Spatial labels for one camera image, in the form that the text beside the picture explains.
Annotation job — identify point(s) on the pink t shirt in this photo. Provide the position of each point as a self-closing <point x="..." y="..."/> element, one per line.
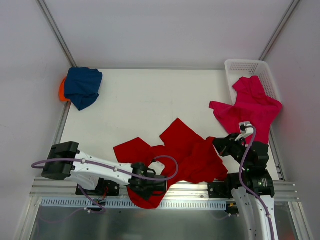
<point x="252" y="105"/>

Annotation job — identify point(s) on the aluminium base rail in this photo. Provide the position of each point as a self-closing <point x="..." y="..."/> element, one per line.
<point x="284" y="191"/>

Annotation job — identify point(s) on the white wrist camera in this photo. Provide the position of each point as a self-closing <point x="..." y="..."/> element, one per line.
<point x="157" y="167"/>
<point x="246" y="130"/>

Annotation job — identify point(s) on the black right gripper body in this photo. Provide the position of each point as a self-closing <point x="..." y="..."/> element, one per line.
<point x="225" y="145"/>

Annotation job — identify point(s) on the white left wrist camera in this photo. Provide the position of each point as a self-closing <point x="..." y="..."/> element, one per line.
<point x="157" y="167"/>

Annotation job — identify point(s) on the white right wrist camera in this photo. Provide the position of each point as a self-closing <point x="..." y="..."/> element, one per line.
<point x="246" y="130"/>

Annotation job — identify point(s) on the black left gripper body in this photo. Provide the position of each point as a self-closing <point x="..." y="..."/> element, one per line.
<point x="155" y="189"/>

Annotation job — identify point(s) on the white slotted cable duct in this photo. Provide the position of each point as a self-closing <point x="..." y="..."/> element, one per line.
<point x="125" y="203"/>

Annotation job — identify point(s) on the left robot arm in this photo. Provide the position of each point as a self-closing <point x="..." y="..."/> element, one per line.
<point x="63" y="169"/>

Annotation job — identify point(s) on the red t shirt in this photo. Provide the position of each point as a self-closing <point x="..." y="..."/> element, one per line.
<point x="186" y="156"/>

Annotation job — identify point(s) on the right aluminium corner post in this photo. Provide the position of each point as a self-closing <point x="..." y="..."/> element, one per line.
<point x="293" y="6"/>

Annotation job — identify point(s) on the white perforated plastic basket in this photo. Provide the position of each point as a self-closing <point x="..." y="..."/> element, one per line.
<point x="237" y="68"/>

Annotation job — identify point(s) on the aluminium corner post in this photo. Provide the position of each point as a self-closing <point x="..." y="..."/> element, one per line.
<point x="293" y="6"/>
<point x="56" y="31"/>

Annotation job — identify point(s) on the left aluminium corner post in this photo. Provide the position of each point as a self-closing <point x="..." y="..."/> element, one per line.
<point x="56" y="31"/>

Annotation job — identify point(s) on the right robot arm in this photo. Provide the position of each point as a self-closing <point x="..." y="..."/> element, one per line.
<point x="252" y="187"/>

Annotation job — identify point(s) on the blue t shirt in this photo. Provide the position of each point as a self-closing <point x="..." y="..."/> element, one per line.
<point x="82" y="86"/>

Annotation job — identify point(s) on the orange t shirt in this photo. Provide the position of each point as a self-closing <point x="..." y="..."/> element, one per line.
<point x="61" y="92"/>

